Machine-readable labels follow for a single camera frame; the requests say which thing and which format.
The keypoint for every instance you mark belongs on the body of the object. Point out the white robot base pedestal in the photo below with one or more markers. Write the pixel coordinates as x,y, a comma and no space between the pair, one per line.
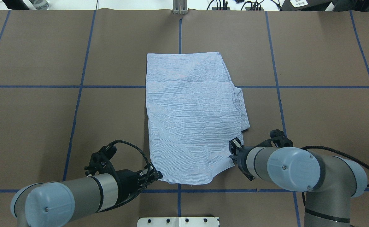
178,222

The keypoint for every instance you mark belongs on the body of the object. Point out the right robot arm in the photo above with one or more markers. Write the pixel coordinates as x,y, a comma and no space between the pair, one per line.
328,182

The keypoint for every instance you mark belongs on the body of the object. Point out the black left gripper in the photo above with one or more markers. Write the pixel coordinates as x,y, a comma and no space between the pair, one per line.
127,183

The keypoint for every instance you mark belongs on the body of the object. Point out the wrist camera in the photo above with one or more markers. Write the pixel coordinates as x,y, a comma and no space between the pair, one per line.
100,162
279,139

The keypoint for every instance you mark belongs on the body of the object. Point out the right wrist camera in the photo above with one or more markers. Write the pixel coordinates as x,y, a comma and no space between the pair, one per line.
279,139

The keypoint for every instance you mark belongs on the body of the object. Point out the aluminium frame post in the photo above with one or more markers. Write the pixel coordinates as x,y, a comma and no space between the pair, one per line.
180,7

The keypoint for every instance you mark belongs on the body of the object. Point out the blue striped button shirt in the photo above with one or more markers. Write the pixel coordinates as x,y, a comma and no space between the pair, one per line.
194,110

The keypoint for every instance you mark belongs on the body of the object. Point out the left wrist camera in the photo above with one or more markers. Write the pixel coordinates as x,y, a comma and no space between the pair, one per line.
100,162

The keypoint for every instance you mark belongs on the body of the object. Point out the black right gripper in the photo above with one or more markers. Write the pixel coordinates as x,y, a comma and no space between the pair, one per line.
242,157

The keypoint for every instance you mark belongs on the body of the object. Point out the clear water bottle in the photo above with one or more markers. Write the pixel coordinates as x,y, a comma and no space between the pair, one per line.
40,4

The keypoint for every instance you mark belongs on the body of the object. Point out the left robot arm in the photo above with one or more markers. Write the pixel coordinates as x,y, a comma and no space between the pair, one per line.
54,204

